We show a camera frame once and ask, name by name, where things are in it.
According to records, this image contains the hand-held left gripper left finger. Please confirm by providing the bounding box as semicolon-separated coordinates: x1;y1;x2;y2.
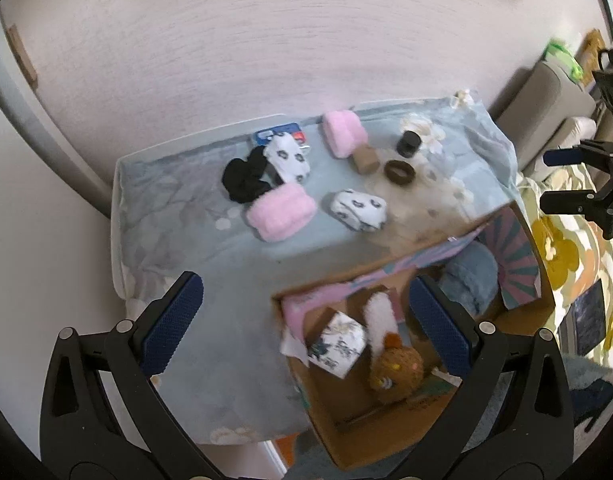
39;271;204;480

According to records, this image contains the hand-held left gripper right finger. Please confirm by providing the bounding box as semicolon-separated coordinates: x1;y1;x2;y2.
387;276;574;480

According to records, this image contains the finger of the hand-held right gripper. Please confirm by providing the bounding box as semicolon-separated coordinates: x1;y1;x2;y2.
543;140;613;168
539;188;608;218

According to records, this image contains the white desktop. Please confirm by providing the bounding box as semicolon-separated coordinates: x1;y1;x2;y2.
110;100;437;321

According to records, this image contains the white cushion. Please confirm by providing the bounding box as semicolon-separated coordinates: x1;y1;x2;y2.
555;116;598;155

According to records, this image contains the yellow floral blanket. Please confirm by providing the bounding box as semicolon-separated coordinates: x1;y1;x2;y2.
515;160;613;377

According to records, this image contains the blue fluffy cloth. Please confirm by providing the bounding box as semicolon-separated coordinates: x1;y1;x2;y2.
443;254;501;317

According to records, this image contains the white fluffy plush piece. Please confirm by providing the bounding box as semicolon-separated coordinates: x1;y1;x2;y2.
362;292;401;357

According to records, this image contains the beige sofa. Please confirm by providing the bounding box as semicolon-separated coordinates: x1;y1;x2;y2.
491;59;601;183

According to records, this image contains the brown plush toy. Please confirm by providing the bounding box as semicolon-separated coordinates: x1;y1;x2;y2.
368;335;427;404

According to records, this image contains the light blue floral tablecloth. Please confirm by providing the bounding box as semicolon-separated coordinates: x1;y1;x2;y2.
114;91;528;447

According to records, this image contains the green bag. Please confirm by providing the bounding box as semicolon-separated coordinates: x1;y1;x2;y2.
543;38;586;82

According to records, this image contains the white floral paper box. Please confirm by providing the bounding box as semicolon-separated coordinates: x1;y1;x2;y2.
305;310;370;379

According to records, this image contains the cardboard box with pink flaps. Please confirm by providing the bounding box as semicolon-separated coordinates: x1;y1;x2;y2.
270;205;558;472

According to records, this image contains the dark rectangular book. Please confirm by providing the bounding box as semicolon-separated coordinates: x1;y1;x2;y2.
558;279;608;357

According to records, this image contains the white black-print sock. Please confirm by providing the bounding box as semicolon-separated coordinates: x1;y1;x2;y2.
263;131;310;184
330;188;389;233

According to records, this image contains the pink fluffy sock roll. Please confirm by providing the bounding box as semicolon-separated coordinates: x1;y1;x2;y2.
321;110;369;160
246;183;317;244

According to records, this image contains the small black jar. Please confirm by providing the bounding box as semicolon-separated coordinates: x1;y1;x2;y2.
396;130;422;158

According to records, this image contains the brown cardboard tube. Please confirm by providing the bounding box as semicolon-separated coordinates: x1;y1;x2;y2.
353;147;381;175

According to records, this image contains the blue card packet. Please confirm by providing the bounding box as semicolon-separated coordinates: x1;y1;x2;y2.
254;123;308;149

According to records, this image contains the brown hair tie ring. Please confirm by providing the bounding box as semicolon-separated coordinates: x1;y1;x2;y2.
385;159;417;186

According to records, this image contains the grey door frame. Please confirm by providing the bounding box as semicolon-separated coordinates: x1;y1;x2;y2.
0;7;114;222

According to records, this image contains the wooden wall bracket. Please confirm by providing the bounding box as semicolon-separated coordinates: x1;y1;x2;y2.
5;24;38;85

